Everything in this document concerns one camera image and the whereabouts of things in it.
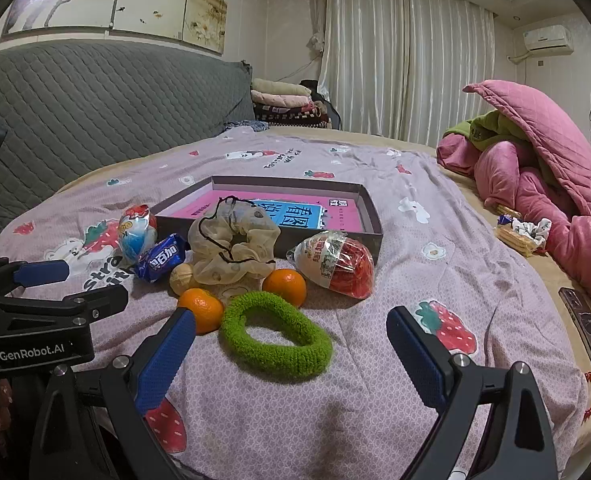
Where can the blue patterned cloth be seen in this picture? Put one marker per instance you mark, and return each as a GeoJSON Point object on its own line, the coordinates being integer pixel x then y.
{"type": "Point", "coordinates": [245, 126]}

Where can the walnut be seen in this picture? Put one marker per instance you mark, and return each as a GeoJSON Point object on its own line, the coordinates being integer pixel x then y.
{"type": "Point", "coordinates": [181, 280]}

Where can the black bag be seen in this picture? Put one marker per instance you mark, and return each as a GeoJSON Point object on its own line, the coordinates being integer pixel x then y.
{"type": "Point", "coordinates": [320, 97]}

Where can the white curtains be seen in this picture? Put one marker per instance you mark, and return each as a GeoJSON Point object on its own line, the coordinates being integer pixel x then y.
{"type": "Point", "coordinates": [400, 60]}

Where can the shallow grey cardboard box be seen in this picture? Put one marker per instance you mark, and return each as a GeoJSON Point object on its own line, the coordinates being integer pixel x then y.
{"type": "Point", "coordinates": [370, 232]}

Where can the stack of folded blankets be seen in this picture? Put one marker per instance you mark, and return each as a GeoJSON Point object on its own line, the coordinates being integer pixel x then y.
{"type": "Point", "coordinates": [285, 102]}

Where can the person's left hand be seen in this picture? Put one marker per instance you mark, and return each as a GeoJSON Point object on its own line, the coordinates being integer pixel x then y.
{"type": "Point", "coordinates": [0, 405]}

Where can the blue toy egg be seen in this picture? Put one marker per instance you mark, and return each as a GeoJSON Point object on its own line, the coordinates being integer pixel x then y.
{"type": "Point", "coordinates": [135, 240]}

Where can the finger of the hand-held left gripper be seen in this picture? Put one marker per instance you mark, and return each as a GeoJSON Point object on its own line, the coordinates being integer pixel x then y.
{"type": "Point", "coordinates": [42, 272]}
{"type": "Point", "coordinates": [100, 301]}

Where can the blue wrapped candy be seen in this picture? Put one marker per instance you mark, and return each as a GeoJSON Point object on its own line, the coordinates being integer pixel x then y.
{"type": "Point", "coordinates": [505, 220]}

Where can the orange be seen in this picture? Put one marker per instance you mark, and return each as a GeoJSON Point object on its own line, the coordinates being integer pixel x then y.
{"type": "Point", "coordinates": [285, 287]}
{"type": "Point", "coordinates": [203, 310]}

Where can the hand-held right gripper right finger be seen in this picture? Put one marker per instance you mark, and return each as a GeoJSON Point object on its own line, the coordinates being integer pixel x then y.
{"type": "Point", "coordinates": [420, 360]}

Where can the yellow snack packet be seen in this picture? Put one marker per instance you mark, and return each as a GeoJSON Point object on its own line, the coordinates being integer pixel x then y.
{"type": "Point", "coordinates": [505, 209]}
{"type": "Point", "coordinates": [513, 241]}

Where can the beige sheer scrunchie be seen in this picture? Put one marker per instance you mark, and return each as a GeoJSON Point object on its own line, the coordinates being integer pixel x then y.
{"type": "Point", "coordinates": [210, 240]}

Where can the green blanket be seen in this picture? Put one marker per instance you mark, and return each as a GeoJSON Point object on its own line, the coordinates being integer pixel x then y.
{"type": "Point", "coordinates": [490, 130]}

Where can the green fuzzy scrunchie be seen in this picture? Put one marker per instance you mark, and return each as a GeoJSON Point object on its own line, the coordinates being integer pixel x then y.
{"type": "Point", "coordinates": [235, 345]}

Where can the blue cookie packet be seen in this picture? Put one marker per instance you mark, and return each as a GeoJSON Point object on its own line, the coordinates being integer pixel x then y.
{"type": "Point", "coordinates": [160, 260]}

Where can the grey quilted headboard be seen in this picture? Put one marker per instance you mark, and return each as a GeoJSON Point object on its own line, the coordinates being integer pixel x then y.
{"type": "Point", "coordinates": [100, 110]}

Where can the floral wall painting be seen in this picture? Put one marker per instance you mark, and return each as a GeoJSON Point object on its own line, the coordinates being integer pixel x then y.
{"type": "Point", "coordinates": [150, 0]}

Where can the red toy egg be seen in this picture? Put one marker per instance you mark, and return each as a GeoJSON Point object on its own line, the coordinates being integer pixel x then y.
{"type": "Point", "coordinates": [350, 270]}

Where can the pink quilt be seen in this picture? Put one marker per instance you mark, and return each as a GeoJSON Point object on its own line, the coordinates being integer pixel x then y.
{"type": "Point", "coordinates": [550, 125]}

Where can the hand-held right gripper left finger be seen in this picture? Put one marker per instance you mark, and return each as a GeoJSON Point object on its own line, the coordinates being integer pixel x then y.
{"type": "Point", "coordinates": [168, 360]}

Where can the pink strawberry printed blanket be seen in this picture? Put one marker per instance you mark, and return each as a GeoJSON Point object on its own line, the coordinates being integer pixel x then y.
{"type": "Point", "coordinates": [325, 410]}

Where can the white air conditioner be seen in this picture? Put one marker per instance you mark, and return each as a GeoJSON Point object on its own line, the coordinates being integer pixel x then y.
{"type": "Point", "coordinates": [548, 40]}

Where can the white patterned scrunchie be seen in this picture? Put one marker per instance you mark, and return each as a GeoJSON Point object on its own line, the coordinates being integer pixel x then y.
{"type": "Point", "coordinates": [538, 227]}

